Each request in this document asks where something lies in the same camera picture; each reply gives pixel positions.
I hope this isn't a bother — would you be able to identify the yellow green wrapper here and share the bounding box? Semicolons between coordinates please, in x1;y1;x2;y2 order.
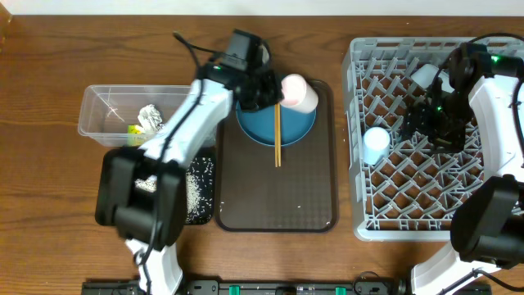
126;125;147;147

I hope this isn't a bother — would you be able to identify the grey dishwasher rack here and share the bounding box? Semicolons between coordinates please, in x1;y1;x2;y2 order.
342;34;523;242

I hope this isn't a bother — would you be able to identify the crumpled silver foil ball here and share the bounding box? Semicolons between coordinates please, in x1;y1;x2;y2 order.
138;104;164;134

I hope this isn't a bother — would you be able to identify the light blue cup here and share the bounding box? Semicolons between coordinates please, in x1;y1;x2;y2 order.
363;127;391;166

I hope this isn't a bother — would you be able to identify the black food waste tray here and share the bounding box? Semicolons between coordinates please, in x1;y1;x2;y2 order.
95;147;215;229

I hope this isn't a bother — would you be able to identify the clear plastic waste bin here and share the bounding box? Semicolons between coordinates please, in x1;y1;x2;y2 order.
78;84;190;148

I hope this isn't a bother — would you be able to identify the dark blue plate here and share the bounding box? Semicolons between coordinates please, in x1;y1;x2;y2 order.
236;104;316;147

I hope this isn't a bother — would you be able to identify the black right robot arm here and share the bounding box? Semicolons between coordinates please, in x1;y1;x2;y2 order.
401;40;523;294

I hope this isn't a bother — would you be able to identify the light blue bowl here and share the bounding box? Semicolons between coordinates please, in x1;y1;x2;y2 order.
411;64;454;93

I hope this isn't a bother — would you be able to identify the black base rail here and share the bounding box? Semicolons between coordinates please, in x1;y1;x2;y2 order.
81;274;492;295

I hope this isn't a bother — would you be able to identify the brown serving tray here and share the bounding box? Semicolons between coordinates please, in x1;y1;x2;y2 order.
215;79;338;233

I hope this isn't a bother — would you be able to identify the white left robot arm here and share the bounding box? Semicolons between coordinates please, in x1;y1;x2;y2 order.
95;63;282;294

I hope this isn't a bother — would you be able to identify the white rice pile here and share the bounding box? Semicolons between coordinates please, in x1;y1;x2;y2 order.
134;157;215;225

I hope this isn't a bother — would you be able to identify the pink cup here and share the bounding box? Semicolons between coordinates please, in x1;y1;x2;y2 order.
280;74;318;114

